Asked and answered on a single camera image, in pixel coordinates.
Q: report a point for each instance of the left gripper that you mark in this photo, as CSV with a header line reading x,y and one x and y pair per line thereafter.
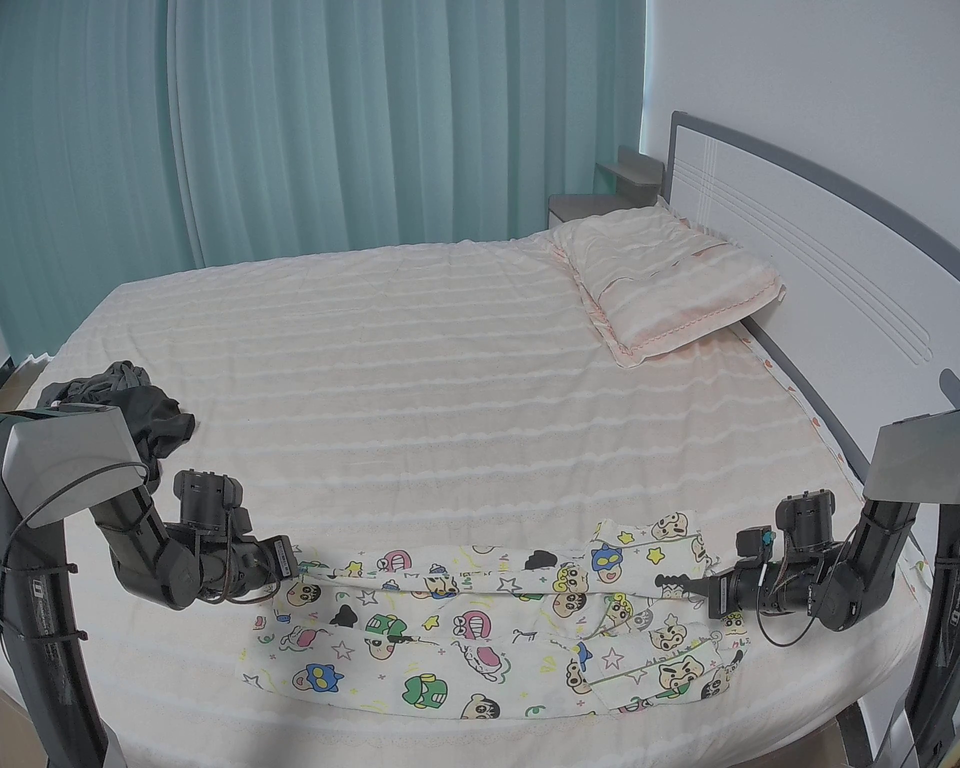
x,y
283,556

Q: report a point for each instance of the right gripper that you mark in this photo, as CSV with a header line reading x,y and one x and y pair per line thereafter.
x,y
720,596

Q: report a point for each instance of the white printed pyjama top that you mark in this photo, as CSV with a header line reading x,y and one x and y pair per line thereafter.
x,y
487,645

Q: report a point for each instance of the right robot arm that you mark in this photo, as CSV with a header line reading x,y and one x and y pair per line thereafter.
x,y
915,457

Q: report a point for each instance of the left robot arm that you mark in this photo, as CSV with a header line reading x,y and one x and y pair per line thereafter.
x,y
52,465

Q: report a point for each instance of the pile of clothes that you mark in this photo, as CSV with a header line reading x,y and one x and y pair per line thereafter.
x,y
154,420

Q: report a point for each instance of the bed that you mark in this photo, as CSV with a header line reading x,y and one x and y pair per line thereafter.
x,y
450,375

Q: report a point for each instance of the cream pillow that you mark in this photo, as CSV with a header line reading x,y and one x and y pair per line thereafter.
x,y
660,285

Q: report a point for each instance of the grey white bedside table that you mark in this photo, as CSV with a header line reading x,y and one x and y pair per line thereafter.
x,y
592,206

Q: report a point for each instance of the blue-green curtain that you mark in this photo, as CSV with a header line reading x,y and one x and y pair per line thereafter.
x,y
412,112
82,165

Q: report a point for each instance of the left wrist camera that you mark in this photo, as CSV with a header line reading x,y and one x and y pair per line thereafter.
x,y
240,521

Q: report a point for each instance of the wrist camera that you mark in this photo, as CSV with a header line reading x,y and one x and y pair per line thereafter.
x,y
752,544
240,521

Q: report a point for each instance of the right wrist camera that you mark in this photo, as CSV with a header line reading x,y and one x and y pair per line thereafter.
x,y
752,544

